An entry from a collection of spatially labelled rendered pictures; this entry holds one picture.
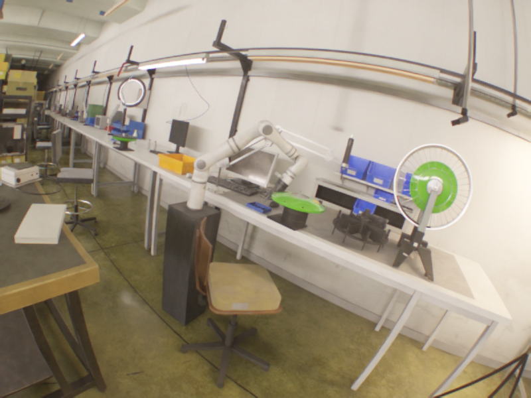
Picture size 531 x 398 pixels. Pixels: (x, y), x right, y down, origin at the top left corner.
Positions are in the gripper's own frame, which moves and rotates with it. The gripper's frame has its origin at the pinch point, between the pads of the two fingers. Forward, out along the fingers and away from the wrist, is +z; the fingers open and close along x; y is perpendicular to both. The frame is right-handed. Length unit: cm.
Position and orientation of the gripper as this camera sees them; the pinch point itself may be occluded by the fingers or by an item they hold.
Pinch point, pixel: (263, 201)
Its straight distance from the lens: 154.9
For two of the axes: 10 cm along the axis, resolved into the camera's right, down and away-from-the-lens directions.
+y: 7.3, 5.6, 3.9
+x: -2.6, -3.0, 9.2
